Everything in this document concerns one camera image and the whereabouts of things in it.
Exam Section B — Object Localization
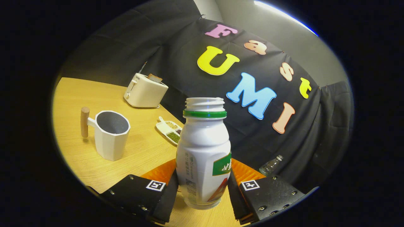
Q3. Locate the white cup wooden handle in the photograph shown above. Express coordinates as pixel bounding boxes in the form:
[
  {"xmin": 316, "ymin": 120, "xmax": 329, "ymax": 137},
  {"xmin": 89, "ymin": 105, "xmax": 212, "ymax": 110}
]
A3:
[{"xmin": 80, "ymin": 107, "xmax": 131, "ymax": 161}]

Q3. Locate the clear plastic water bottle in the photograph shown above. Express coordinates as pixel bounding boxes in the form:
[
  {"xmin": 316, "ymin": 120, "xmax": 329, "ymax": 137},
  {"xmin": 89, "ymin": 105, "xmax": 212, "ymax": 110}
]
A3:
[{"xmin": 259, "ymin": 155, "xmax": 284, "ymax": 177}]

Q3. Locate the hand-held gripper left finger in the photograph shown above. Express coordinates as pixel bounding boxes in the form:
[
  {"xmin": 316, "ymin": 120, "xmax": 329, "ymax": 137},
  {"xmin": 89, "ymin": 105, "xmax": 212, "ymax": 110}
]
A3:
[{"xmin": 87, "ymin": 159, "xmax": 180, "ymax": 225}]

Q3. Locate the black backdrop cloth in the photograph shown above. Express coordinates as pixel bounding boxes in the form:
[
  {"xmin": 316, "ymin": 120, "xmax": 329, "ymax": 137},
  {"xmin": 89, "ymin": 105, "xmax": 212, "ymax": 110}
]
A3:
[{"xmin": 60, "ymin": 0, "xmax": 354, "ymax": 193}]

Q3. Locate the white divided dish with beans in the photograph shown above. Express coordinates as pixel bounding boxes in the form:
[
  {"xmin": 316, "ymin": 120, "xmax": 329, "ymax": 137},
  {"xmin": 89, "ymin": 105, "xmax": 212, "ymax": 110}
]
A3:
[{"xmin": 156, "ymin": 116, "xmax": 183, "ymax": 146}]

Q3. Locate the white juice bottle green ring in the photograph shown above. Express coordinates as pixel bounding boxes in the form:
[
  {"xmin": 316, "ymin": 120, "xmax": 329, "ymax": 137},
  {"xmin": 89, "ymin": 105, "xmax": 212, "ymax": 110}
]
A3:
[{"xmin": 175, "ymin": 97, "xmax": 232, "ymax": 210}]

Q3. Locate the wooden table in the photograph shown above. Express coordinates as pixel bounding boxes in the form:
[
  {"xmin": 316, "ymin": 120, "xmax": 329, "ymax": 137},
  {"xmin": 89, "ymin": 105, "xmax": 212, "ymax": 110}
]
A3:
[{"xmin": 52, "ymin": 77, "xmax": 250, "ymax": 227}]

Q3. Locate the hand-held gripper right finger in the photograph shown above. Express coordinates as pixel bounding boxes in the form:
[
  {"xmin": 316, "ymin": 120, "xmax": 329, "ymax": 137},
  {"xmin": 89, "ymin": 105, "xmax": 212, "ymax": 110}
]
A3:
[{"xmin": 228, "ymin": 158, "xmax": 319, "ymax": 225}]

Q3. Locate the cream toaster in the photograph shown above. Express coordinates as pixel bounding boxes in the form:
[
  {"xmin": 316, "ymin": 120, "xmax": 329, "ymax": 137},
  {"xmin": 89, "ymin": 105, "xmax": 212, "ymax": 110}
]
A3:
[{"xmin": 124, "ymin": 73, "xmax": 169, "ymax": 108}]

